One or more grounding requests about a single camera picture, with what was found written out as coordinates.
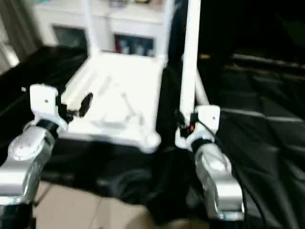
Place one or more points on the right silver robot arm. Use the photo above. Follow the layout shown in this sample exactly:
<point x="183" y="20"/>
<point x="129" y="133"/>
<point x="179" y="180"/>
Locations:
<point x="214" y="176"/>

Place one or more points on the white plastic table top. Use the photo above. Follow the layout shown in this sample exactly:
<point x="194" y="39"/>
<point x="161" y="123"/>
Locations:
<point x="119" y="81"/>

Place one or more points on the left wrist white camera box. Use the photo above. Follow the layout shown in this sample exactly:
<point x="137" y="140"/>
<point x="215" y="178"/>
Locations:
<point x="44" y="102"/>

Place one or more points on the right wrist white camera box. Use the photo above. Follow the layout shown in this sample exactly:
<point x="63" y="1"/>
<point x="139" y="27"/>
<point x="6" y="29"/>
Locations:
<point x="209" y="117"/>

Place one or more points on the grey curtain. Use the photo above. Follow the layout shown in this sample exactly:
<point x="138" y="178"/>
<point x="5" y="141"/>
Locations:
<point x="14" y="28"/>

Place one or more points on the white glass-door cabinet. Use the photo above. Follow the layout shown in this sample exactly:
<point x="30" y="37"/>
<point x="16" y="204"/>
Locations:
<point x="62" y="19"/>

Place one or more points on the black plastic mat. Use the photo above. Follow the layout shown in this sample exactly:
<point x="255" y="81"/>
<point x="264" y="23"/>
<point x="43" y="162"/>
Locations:
<point x="267" y="143"/>

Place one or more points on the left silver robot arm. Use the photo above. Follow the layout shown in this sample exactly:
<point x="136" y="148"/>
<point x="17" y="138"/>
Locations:
<point x="26" y="157"/>

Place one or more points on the small red bottle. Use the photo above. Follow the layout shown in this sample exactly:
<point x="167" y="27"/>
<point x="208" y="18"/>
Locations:
<point x="119" y="45"/>

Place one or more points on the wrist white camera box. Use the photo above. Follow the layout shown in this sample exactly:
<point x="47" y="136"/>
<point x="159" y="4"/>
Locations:
<point x="209" y="117"/>
<point x="44" y="102"/>

